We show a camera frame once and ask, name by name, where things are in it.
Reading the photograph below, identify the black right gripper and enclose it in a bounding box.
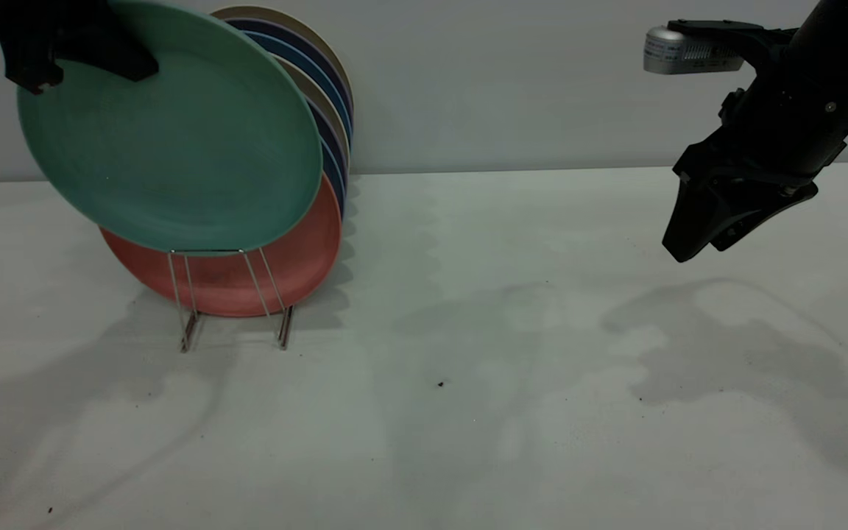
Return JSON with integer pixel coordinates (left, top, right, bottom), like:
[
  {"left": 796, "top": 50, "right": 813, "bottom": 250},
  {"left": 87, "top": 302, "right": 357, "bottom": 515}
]
[{"left": 662, "top": 48, "right": 848, "bottom": 264}]

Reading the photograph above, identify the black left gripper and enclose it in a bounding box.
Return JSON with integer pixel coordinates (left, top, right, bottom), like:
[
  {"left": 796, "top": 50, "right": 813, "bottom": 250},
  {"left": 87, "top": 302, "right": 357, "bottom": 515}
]
[{"left": 0, "top": 0, "right": 160, "bottom": 95}]

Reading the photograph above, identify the green round plate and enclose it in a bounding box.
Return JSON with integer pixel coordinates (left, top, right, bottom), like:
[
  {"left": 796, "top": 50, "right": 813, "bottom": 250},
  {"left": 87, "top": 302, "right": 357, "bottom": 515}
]
[{"left": 17, "top": 0, "right": 323, "bottom": 253}]

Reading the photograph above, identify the beige plate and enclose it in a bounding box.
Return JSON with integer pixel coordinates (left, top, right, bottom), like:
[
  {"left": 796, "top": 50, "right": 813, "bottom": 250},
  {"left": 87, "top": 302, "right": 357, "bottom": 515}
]
[
  {"left": 211, "top": 6, "right": 356, "bottom": 111},
  {"left": 275, "top": 55, "right": 352, "bottom": 170}
]

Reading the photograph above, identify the dark purple plate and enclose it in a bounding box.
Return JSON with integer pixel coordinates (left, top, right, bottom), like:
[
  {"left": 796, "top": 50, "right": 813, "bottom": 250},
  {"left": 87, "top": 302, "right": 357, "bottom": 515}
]
[
  {"left": 225, "top": 18, "right": 355, "bottom": 113},
  {"left": 305, "top": 99, "right": 350, "bottom": 185}
]

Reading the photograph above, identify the pink round plate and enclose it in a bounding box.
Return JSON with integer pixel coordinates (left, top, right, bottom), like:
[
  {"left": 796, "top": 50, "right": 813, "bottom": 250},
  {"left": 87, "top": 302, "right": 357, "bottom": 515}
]
[{"left": 100, "top": 173, "right": 343, "bottom": 319}]

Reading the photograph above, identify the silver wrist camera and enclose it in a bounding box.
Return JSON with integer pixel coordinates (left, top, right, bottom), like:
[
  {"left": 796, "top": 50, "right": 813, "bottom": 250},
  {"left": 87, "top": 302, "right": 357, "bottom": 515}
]
[{"left": 643, "top": 26, "right": 747, "bottom": 75}]

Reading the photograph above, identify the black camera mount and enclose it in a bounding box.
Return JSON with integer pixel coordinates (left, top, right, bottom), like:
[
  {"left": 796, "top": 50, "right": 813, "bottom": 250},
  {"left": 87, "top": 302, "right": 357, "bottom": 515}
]
[{"left": 667, "top": 20, "right": 797, "bottom": 72}]

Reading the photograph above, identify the metal wire plate rack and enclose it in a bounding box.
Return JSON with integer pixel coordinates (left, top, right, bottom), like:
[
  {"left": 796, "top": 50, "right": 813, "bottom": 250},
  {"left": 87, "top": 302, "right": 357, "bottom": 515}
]
[{"left": 168, "top": 249, "right": 294, "bottom": 354}]

